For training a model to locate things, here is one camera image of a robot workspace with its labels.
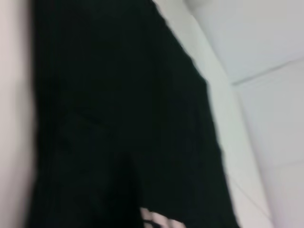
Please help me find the black shirt with FREE print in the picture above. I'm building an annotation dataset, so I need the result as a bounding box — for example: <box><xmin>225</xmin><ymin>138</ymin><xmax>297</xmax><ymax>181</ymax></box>
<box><xmin>25</xmin><ymin>0</ymin><xmax>242</xmax><ymax>228</ymax></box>

